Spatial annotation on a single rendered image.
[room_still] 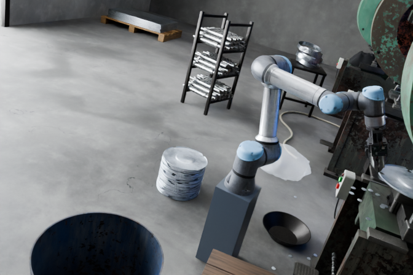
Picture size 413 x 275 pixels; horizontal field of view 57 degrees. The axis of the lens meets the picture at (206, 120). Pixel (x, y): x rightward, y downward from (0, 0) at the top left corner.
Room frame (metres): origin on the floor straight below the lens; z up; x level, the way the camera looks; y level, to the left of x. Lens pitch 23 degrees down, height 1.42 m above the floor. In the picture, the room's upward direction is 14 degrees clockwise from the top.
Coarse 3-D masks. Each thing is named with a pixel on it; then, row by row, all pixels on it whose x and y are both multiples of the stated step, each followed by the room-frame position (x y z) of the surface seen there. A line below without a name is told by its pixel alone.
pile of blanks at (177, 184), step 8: (160, 168) 2.11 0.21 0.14; (168, 168) 2.05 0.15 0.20; (176, 168) 2.03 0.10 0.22; (160, 176) 2.09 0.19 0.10; (168, 176) 2.04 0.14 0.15; (176, 176) 2.03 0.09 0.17; (184, 176) 2.03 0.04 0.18; (192, 176) 2.05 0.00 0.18; (200, 176) 2.10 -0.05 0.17; (160, 184) 2.08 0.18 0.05; (168, 184) 2.04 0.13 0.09; (176, 184) 2.04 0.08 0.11; (184, 184) 2.03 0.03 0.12; (192, 184) 2.07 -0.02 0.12; (200, 184) 2.12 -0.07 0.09; (160, 192) 2.06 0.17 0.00; (168, 192) 2.03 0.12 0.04; (176, 192) 2.02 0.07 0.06; (184, 192) 2.03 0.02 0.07; (192, 192) 2.06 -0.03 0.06; (184, 200) 2.04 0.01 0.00
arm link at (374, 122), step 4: (364, 116) 1.47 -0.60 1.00; (384, 116) 1.44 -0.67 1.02; (368, 120) 1.44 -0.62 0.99; (372, 120) 1.43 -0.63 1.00; (376, 120) 1.43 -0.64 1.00; (380, 120) 1.43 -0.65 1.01; (384, 120) 1.44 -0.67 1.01; (368, 124) 1.44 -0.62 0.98; (372, 124) 1.43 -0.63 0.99; (376, 124) 1.43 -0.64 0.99; (380, 124) 1.43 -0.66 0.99; (384, 124) 1.44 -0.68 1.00
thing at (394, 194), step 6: (372, 168) 1.48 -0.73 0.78; (378, 168) 1.50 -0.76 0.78; (372, 174) 1.42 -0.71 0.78; (378, 174) 1.44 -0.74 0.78; (384, 174) 1.45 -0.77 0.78; (378, 180) 1.39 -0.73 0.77; (396, 192) 1.41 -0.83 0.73; (390, 198) 1.44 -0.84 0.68; (396, 198) 1.39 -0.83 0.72; (402, 198) 1.38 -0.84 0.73; (408, 198) 1.38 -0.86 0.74; (390, 204) 1.40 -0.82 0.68; (396, 204) 1.38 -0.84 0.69; (408, 204) 1.38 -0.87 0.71; (390, 210) 1.39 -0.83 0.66; (396, 210) 1.38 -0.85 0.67
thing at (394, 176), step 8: (384, 168) 1.51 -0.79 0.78; (392, 168) 1.53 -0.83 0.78; (400, 168) 1.55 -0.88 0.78; (384, 176) 1.43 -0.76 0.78; (392, 176) 1.45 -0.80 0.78; (400, 176) 1.46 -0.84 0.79; (408, 176) 1.48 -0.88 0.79; (392, 184) 1.37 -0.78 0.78; (400, 184) 1.39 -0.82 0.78; (408, 184) 1.40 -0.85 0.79; (400, 192) 1.32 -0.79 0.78; (408, 192) 1.34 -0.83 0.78
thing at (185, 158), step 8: (168, 152) 2.19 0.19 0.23; (176, 152) 2.22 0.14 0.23; (184, 152) 2.24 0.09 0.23; (192, 152) 2.27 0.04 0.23; (176, 160) 2.11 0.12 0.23; (184, 160) 2.13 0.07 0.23; (192, 160) 2.15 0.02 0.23; (200, 160) 2.19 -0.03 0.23; (184, 168) 2.04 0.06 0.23; (192, 168) 2.07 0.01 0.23; (200, 168) 2.09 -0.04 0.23
